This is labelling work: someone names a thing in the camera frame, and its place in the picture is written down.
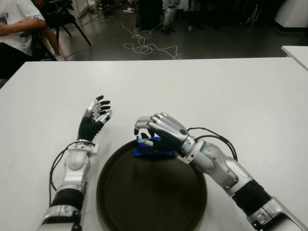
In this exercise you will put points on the black cabinet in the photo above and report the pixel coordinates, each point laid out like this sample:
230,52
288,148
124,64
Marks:
150,14

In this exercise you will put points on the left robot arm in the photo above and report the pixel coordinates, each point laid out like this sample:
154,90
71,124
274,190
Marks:
74,161

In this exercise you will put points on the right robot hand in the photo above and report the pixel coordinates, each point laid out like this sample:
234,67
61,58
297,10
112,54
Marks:
170,130

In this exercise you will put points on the white side table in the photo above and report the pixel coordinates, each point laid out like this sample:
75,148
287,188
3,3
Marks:
298,54

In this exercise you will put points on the seated person in white shirt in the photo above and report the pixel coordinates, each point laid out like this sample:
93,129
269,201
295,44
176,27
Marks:
16,14

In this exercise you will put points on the silver metal rack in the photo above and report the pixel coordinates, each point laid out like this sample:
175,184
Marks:
253,14

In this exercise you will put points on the round dark brown tray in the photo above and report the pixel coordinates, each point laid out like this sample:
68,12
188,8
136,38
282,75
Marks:
149,192

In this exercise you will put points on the white panel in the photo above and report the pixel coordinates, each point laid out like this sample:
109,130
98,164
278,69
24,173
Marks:
80,7

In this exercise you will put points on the blue Oreo packet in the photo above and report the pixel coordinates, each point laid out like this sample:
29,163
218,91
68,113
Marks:
154,154

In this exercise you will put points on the black chair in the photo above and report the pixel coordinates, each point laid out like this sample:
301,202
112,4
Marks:
60,19

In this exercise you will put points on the white cabinet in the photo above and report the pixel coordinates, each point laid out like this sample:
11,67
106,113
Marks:
293,14

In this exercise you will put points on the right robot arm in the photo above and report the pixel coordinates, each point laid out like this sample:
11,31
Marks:
216,161

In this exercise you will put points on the silver humanoid robot legs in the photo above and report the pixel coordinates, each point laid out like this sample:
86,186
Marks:
168,14

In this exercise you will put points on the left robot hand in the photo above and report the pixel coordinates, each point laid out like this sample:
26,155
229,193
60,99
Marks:
89,130

